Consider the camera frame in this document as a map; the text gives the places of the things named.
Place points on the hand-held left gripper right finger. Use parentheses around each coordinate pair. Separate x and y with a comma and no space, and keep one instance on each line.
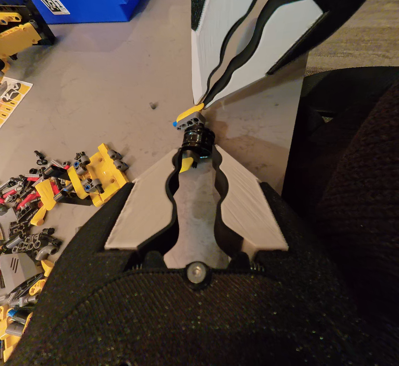
(249,216)

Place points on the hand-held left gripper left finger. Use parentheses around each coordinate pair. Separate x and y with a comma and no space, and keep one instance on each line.
(143,216)

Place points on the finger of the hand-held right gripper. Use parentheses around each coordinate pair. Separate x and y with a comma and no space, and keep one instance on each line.
(280,35)
(224,7)

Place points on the yellow toy brick frame assembly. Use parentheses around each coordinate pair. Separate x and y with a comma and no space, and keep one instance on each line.
(103,169)

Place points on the black wheel assembly yellow panels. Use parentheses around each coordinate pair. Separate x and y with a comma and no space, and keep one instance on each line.
(198,141)

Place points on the pile of toy brick parts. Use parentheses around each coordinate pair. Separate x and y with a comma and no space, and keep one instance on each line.
(25,216)

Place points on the printed instruction booklet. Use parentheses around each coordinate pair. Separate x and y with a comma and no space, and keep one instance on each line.
(12,101)

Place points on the yellow black toy vehicle model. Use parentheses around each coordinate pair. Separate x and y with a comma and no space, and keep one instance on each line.
(18,32)

